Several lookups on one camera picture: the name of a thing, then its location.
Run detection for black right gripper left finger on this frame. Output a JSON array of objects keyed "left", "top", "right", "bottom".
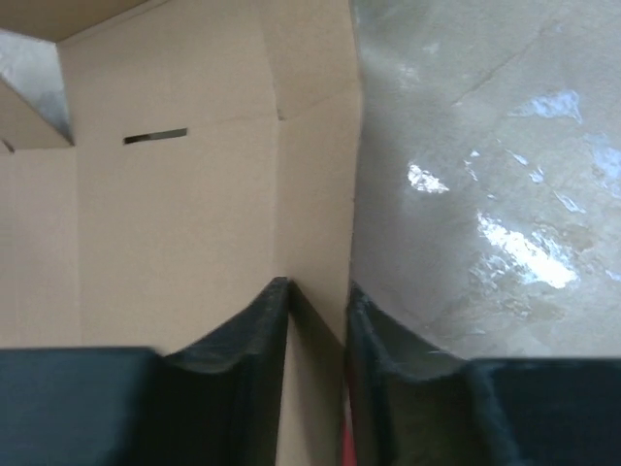
[{"left": 1, "top": 278, "right": 290, "bottom": 465}]

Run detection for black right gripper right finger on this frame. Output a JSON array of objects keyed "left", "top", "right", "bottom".
[{"left": 345, "top": 286, "right": 620, "bottom": 465}]

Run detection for brown cardboard box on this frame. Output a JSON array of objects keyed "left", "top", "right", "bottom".
[{"left": 1, "top": 1, "right": 362, "bottom": 465}]

